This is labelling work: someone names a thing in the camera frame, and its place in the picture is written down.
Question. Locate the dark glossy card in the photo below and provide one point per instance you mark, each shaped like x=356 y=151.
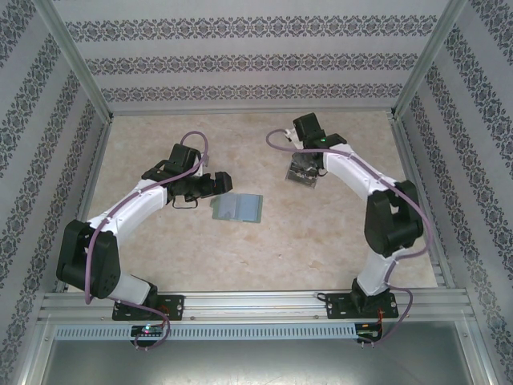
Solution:
x=300 y=181

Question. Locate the grey green card holder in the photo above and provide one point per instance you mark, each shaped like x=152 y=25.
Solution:
x=240 y=208

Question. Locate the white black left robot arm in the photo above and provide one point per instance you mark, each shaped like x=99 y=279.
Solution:
x=132 y=204

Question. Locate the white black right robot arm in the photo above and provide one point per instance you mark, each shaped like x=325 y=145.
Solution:
x=348 y=172

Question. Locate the grey sheet metal panel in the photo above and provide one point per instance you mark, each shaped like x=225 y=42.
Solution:
x=256 y=361

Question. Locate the aluminium side rail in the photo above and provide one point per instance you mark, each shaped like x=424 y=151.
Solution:
x=408 y=160
x=97 y=160

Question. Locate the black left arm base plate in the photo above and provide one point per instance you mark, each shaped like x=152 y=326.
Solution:
x=176 y=306

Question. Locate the aluminium mounting rail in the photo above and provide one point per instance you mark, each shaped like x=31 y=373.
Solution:
x=256 y=305

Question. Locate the aluminium frame post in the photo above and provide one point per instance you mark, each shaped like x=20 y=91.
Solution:
x=425 y=60
x=76 y=60

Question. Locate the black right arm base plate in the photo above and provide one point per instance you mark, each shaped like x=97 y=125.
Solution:
x=336 y=306

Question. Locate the aluminium frame strut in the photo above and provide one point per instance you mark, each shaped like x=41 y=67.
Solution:
x=31 y=361
x=484 y=361

